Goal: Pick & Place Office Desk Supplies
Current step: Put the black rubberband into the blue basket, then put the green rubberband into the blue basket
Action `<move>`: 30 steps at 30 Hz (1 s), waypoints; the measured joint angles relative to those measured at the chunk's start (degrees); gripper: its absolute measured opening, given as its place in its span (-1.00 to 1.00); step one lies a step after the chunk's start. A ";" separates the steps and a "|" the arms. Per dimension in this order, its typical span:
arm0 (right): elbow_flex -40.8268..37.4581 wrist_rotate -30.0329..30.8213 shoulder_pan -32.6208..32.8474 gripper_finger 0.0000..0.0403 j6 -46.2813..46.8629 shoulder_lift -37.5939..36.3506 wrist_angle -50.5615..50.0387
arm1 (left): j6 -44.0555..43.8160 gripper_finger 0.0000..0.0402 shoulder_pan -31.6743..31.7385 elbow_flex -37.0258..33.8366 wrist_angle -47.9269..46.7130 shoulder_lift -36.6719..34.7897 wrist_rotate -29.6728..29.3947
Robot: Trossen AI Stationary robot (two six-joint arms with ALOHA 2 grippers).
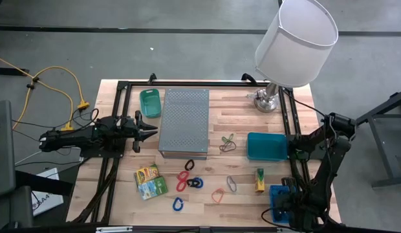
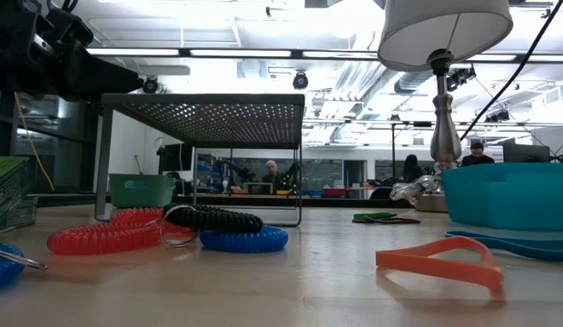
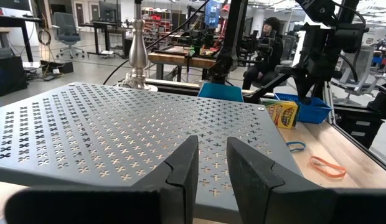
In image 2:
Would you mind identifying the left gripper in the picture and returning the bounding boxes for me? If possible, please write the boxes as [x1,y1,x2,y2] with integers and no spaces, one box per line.
[22,11,145,102]

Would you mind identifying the red coil wrist keychain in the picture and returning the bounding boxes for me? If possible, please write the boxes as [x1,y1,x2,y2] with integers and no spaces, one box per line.
[46,221,163,256]
[109,207,194,235]

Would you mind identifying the Crayola crayon box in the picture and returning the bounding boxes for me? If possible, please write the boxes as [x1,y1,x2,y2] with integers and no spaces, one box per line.
[0,155,32,228]
[8,195,38,233]

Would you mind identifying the black coil wrist keychain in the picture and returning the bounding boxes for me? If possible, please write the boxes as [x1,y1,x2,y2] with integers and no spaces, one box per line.
[158,203,264,249]

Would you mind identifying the blue coil wrist keychain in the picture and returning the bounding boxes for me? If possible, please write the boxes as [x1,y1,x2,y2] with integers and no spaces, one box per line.
[0,243,49,292]
[199,225,290,254]

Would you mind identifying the green rubber band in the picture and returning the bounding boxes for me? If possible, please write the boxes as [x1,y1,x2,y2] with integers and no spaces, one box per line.
[352,212,399,223]

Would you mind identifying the dark brown rubber band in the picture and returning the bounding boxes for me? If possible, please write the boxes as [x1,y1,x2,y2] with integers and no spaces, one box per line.
[365,215,421,225]

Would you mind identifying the orange rubber band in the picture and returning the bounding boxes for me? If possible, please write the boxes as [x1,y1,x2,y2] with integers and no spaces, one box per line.
[375,235,505,292]

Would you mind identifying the overhead light bar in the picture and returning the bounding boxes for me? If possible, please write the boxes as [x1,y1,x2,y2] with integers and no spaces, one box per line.
[79,46,563,64]

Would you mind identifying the black monitor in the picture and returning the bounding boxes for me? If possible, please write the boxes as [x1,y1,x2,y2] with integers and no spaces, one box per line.
[502,143,551,164]
[157,143,194,174]

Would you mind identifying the grey perforated metal shelf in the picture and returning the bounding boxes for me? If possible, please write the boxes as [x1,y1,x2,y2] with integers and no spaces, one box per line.
[94,93,306,228]

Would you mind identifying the green plastic bin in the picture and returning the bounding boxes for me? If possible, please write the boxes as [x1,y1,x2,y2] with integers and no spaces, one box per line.
[108,173,177,209]

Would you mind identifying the person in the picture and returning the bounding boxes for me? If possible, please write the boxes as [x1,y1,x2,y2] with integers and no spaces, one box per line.
[262,159,285,194]
[401,154,421,183]
[460,141,496,167]

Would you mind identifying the silver lamp with white shade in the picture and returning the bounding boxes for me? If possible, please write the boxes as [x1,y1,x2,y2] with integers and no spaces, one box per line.
[377,0,515,213]

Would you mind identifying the teal plastic bin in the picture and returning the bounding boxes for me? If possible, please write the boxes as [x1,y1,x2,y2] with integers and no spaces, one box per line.
[441,162,563,233]

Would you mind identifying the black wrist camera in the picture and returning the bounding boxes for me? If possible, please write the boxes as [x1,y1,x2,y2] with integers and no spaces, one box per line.
[44,6,95,46]

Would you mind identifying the yellow cable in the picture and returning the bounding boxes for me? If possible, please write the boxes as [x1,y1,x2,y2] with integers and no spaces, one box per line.
[13,93,55,192]

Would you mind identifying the black aluminium table frame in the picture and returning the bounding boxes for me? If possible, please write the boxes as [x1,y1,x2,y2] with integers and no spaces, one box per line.
[26,193,414,209]

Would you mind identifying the clear lamp cord bundle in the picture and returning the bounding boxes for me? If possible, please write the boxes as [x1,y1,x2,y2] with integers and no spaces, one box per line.
[389,174,441,205]

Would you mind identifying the long black arm cable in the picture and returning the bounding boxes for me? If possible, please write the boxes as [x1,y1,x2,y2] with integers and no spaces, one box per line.
[460,0,563,142]

